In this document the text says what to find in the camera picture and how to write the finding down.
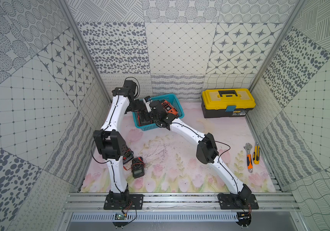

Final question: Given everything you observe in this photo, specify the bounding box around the orange multimeter with leads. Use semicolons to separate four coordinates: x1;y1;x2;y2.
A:
160;100;179;116

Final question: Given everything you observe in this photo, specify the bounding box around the green multimeter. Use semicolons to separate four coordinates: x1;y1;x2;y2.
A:
123;149;134;165

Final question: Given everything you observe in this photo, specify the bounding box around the small black multimeter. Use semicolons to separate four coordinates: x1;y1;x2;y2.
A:
131;157;145;179

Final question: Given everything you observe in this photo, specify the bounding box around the red multimeter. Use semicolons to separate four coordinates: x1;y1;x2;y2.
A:
137;110;153;127

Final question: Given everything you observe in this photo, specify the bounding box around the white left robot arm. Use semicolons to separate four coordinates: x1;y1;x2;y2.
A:
93;77;146;205

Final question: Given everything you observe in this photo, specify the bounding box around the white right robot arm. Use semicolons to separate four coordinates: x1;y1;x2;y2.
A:
145;100;252;205

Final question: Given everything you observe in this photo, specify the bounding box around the teal plastic basket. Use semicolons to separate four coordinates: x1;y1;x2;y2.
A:
132;94;184;131

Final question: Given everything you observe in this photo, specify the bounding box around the yellow black toolbox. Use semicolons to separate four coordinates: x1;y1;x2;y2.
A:
202;89;256;118

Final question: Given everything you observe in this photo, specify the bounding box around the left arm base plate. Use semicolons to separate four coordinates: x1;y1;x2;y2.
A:
103;193;144;210

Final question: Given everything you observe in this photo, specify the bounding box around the adjustable wrench orange handle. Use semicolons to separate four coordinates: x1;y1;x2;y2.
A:
244;143;253;173

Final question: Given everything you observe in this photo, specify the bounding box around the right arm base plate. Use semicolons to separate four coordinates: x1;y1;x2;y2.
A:
217;193;259;210

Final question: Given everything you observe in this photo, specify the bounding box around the aluminium mounting rail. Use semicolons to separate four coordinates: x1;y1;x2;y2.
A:
62;192;300;229

